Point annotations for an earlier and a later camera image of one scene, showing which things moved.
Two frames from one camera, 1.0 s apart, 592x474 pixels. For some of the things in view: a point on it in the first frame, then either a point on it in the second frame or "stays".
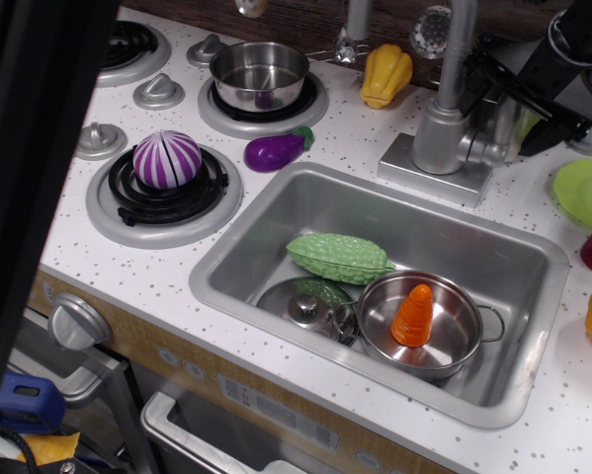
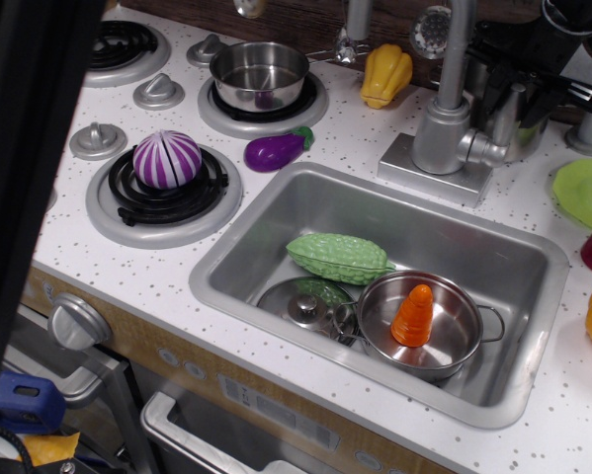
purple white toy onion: x=166 y=159 stays
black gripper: x=562 y=119 -> x=517 y=51
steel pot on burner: x=259 y=76 stays
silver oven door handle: x=156 y=427 stays
